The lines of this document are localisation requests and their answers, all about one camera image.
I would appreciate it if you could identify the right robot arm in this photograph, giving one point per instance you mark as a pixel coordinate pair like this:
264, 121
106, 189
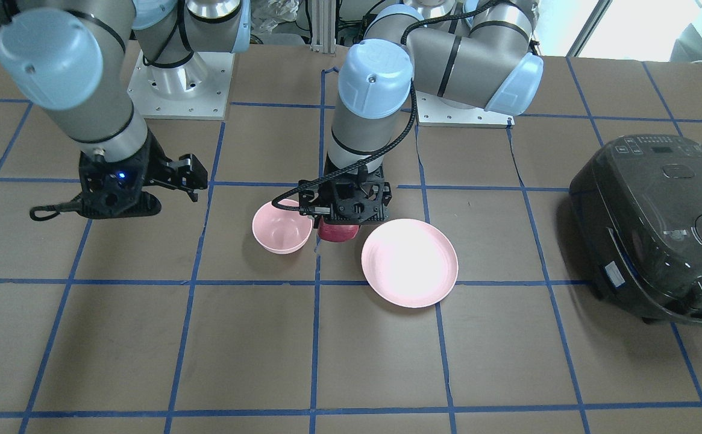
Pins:
66, 56

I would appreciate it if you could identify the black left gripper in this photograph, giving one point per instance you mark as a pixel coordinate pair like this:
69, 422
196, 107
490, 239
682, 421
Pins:
385, 194

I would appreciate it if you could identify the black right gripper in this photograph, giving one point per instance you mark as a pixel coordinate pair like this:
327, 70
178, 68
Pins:
155, 161

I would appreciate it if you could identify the red apple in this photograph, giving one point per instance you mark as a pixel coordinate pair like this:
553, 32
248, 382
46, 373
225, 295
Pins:
337, 233

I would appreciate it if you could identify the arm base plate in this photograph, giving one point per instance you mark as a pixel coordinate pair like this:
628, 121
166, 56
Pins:
197, 90
434, 111

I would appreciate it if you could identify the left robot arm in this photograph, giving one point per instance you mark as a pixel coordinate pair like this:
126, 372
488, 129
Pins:
480, 57

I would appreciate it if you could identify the black rice cooker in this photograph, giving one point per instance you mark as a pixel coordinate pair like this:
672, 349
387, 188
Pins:
638, 205

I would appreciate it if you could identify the pink bowl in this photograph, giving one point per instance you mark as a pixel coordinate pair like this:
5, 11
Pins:
281, 231

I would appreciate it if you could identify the aluminium frame post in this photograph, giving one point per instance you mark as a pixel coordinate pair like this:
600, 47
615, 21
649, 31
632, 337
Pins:
323, 22

